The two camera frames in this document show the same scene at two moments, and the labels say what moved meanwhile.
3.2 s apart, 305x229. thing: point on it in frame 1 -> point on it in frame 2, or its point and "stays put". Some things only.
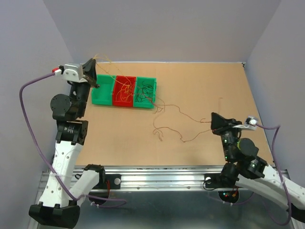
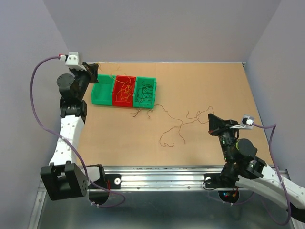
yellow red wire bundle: [125, 93] -> [139, 98]
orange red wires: [126, 90] stays put
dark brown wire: [145, 93] stays put
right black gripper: [219, 123] stays put
